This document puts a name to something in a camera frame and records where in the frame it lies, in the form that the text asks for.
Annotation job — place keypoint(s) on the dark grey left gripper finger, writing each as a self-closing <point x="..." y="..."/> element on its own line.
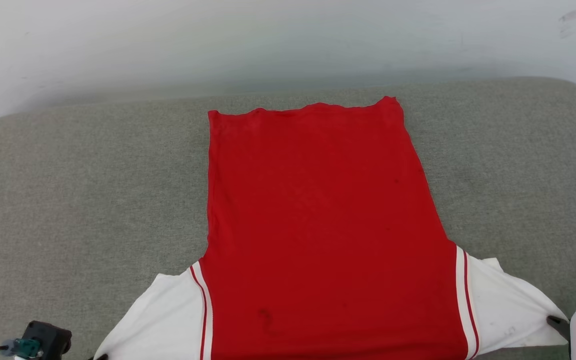
<point x="101" y="357"/>

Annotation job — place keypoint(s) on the red and white shirt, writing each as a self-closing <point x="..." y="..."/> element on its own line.
<point x="318" y="225"/>

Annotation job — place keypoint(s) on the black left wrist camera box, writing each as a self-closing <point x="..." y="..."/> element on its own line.
<point x="50" y="337"/>

